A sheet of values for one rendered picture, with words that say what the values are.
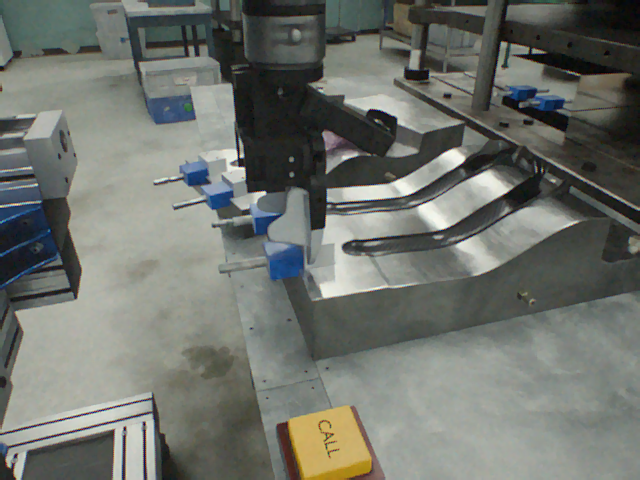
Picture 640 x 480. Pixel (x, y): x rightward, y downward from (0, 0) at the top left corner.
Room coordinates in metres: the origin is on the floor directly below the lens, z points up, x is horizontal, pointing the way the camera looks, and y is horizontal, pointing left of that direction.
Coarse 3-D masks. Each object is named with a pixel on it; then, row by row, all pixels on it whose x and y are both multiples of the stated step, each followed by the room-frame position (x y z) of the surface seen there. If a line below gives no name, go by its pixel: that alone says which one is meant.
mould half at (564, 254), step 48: (336, 192) 0.65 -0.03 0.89; (384, 192) 0.66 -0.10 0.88; (480, 192) 0.59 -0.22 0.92; (336, 240) 0.50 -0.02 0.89; (480, 240) 0.50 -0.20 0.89; (528, 240) 0.47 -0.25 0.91; (576, 240) 0.48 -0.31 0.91; (624, 240) 0.55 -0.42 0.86; (288, 288) 0.50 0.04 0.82; (336, 288) 0.41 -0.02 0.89; (384, 288) 0.41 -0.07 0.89; (432, 288) 0.43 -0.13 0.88; (480, 288) 0.44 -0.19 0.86; (528, 288) 0.46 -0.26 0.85; (576, 288) 0.48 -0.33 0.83; (624, 288) 0.51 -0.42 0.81; (336, 336) 0.39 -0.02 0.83; (384, 336) 0.41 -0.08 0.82
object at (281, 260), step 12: (324, 240) 0.46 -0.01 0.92; (264, 252) 0.46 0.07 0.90; (276, 252) 0.45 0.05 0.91; (288, 252) 0.45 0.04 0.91; (300, 252) 0.45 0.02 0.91; (324, 252) 0.45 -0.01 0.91; (228, 264) 0.44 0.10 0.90; (240, 264) 0.44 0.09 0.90; (252, 264) 0.45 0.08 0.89; (264, 264) 0.45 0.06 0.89; (276, 264) 0.44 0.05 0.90; (288, 264) 0.44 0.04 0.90; (300, 264) 0.44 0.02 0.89; (324, 264) 0.45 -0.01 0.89; (276, 276) 0.44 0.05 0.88; (288, 276) 0.44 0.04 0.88
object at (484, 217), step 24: (504, 144) 0.68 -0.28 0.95; (456, 168) 0.66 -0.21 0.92; (480, 168) 0.64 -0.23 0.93; (528, 168) 0.62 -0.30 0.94; (432, 192) 0.64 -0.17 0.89; (504, 192) 0.57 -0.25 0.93; (528, 192) 0.57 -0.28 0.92; (552, 192) 0.54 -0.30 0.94; (480, 216) 0.55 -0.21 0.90; (504, 216) 0.52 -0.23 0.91; (360, 240) 0.51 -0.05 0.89; (384, 240) 0.51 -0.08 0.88; (408, 240) 0.52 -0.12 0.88; (432, 240) 0.52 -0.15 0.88; (456, 240) 0.52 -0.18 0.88
